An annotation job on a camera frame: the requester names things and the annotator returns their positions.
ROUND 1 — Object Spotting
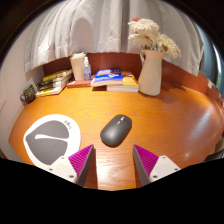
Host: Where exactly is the yellow white book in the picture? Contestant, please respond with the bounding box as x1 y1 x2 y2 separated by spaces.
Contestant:
35 84 68 98

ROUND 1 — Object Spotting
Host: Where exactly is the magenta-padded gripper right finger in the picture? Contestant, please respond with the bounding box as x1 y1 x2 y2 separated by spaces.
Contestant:
132 143 182 188

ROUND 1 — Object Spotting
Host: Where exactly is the yellow black cover book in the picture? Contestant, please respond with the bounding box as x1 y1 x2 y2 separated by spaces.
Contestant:
41 68 73 84

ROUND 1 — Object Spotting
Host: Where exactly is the white pleated curtain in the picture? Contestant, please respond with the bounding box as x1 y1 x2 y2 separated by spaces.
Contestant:
23 0 205 77

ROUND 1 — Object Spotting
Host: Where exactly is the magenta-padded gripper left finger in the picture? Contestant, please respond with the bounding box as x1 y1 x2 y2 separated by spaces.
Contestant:
45 143 97 188

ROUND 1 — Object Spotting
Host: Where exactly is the white flower bouquet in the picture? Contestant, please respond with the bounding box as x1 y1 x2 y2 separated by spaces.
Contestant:
127 17 182 59

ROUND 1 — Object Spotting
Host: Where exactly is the clear spray bottle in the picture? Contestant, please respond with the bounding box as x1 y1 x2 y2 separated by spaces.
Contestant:
82 56 92 82

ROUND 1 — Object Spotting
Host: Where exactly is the orange yellow cover book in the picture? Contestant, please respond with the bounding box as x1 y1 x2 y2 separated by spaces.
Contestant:
106 71 140 93

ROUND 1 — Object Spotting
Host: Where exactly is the cream lidded tumbler cup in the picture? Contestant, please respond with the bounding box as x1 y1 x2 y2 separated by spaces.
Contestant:
69 51 87 82

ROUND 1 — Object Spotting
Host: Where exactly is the round white grey mouse pad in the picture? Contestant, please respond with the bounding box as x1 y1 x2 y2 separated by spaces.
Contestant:
22 113 82 168

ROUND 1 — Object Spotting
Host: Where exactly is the cream ceramic jug vase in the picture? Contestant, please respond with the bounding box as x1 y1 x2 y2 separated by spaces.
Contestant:
137 49 167 97

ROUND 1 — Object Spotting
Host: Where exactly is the black spine book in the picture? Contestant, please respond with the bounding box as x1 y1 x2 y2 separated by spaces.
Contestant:
37 79 71 93
38 74 73 89

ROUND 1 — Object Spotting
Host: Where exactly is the dark grey computer mouse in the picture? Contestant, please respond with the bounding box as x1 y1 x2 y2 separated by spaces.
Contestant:
99 113 133 148

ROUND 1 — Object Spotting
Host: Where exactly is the dark red book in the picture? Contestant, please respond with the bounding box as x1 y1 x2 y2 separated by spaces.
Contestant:
66 79 93 89

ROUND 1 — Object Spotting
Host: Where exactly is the dark mug with green print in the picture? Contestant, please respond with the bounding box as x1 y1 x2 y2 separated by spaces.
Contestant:
19 83 37 104

